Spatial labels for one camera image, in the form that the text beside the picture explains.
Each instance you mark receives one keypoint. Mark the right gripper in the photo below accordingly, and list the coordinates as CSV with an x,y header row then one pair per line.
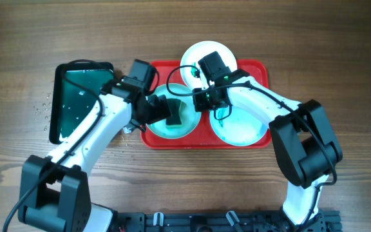
x,y
199,106

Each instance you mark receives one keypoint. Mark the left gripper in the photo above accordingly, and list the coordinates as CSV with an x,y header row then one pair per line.
x,y
161,109

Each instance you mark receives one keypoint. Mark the green scrubbing sponge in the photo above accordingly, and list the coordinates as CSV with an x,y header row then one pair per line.
x,y
174,120

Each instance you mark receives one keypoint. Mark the light blue plate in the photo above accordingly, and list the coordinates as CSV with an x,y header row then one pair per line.
x,y
189,118
239,128

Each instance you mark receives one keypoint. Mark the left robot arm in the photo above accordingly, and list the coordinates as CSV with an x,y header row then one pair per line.
x,y
54,194

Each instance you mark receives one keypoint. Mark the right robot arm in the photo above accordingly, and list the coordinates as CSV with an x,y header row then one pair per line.
x,y
304,142

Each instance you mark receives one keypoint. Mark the black tray with water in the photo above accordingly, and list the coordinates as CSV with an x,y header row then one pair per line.
x,y
71,104

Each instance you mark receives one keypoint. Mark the white round plate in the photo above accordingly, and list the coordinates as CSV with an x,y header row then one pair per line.
x,y
196,52

